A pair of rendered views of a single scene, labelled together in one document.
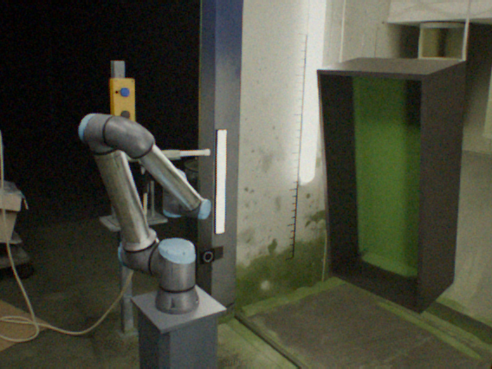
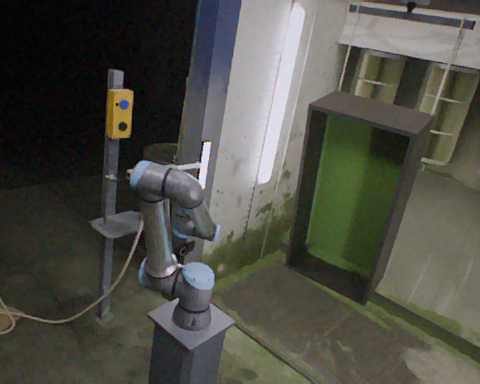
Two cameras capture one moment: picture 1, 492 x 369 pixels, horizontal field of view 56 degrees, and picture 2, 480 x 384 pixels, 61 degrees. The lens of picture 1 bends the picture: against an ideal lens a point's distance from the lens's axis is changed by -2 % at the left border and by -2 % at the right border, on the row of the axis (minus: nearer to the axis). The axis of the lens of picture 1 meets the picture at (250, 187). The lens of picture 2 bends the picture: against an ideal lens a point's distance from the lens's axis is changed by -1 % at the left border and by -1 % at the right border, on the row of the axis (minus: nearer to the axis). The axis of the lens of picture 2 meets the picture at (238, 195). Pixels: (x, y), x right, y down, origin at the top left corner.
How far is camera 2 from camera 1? 0.77 m
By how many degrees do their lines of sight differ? 18
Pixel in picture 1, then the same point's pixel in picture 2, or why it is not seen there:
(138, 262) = (161, 285)
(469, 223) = not seen: hidden behind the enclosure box
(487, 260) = (396, 250)
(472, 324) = (382, 300)
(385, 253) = (327, 248)
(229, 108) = (215, 121)
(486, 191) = not seen: hidden behind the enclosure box
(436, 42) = (379, 68)
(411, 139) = (370, 166)
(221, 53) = (215, 71)
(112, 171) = (158, 216)
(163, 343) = (187, 357)
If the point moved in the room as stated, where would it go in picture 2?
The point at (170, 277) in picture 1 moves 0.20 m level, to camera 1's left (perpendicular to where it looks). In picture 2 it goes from (194, 301) to (149, 301)
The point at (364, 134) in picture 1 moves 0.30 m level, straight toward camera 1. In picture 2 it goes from (327, 154) to (336, 168)
